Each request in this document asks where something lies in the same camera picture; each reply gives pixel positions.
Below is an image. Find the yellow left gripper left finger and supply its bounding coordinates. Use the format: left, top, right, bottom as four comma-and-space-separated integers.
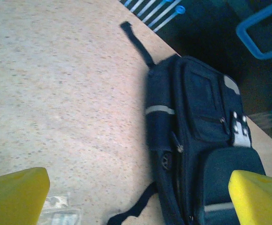
0, 167, 50, 225

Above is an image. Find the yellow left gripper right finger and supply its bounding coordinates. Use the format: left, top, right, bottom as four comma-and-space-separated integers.
228, 170, 272, 225

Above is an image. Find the navy blue backpack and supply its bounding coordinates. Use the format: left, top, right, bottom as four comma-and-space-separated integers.
106, 21, 267, 225

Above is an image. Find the small clear stationery packet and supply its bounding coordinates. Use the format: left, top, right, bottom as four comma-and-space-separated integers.
41, 192, 83, 225

